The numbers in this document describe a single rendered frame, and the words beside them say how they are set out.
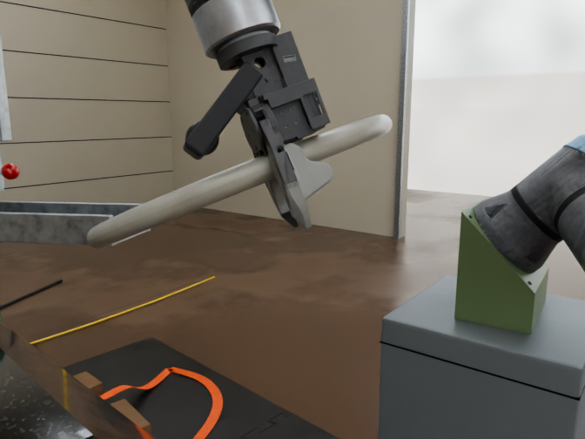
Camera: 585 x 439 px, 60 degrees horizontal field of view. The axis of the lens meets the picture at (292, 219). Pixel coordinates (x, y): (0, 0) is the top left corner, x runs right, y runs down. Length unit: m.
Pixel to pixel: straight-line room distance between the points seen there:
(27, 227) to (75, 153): 5.98
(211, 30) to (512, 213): 0.78
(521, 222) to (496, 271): 0.11
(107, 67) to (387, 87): 3.63
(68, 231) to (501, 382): 0.85
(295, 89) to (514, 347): 0.73
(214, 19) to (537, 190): 0.78
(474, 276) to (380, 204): 4.54
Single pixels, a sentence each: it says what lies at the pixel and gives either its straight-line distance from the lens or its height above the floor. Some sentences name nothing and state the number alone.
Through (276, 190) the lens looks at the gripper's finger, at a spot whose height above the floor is 1.20.
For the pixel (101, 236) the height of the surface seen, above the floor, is 1.14.
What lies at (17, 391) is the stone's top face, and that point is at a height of 0.83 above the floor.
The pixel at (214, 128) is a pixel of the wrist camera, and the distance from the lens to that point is 0.55.
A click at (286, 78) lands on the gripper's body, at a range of 0.58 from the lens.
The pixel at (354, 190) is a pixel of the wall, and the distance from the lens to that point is 5.80.
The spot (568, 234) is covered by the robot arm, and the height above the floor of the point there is 1.07.
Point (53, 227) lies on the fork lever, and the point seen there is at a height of 1.11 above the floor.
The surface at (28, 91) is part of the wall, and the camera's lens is 6.68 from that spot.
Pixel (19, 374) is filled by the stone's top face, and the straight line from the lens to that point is 1.07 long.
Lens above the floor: 1.29
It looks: 11 degrees down
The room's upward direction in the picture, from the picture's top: straight up
